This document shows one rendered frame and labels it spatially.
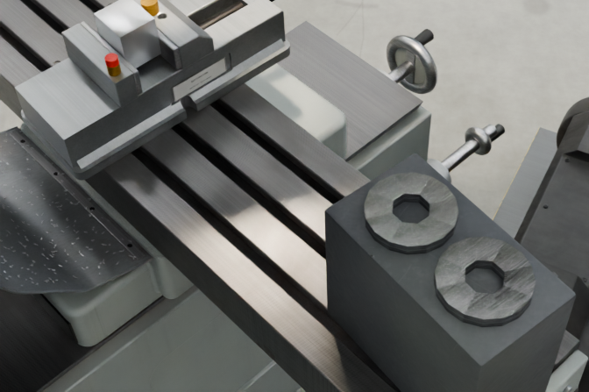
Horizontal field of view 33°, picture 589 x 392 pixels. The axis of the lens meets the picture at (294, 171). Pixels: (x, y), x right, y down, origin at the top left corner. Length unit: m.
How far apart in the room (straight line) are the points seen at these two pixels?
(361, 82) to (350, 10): 1.25
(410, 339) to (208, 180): 0.39
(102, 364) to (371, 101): 0.59
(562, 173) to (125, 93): 0.79
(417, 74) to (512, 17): 1.11
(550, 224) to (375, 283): 0.73
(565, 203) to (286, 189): 0.60
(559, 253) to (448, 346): 0.73
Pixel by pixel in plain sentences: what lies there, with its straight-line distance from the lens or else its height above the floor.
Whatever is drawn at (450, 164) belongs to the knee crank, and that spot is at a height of 0.52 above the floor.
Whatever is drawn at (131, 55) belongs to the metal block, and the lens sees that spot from 1.27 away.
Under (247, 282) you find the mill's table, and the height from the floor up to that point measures 0.93.
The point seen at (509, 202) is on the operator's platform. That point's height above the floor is 0.40.
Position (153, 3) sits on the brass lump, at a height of 1.06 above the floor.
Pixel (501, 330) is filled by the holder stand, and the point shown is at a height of 1.12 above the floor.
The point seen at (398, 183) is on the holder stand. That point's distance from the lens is 0.98.
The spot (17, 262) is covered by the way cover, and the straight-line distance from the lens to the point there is 1.23.
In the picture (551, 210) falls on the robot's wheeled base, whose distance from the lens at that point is 1.68.
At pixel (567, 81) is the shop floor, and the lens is 2.74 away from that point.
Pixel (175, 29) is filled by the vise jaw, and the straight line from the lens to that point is 1.29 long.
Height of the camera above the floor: 1.89
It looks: 50 degrees down
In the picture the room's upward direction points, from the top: 4 degrees counter-clockwise
